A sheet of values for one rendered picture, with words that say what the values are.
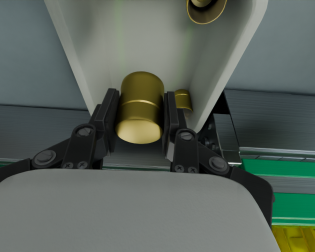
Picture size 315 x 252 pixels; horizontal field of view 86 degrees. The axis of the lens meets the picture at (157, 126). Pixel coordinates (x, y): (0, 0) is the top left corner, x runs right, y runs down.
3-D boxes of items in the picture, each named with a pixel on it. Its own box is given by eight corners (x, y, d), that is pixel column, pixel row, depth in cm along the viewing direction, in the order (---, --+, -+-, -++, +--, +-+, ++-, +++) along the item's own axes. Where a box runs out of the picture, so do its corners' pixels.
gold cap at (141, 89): (118, 69, 12) (108, 116, 10) (166, 72, 13) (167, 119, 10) (123, 101, 15) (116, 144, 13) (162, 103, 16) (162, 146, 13)
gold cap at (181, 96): (180, 104, 26) (179, 85, 29) (168, 116, 29) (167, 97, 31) (197, 112, 28) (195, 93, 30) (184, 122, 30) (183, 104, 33)
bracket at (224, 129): (194, 140, 36) (197, 172, 32) (209, 112, 28) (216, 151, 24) (210, 141, 36) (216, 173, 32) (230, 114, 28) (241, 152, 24)
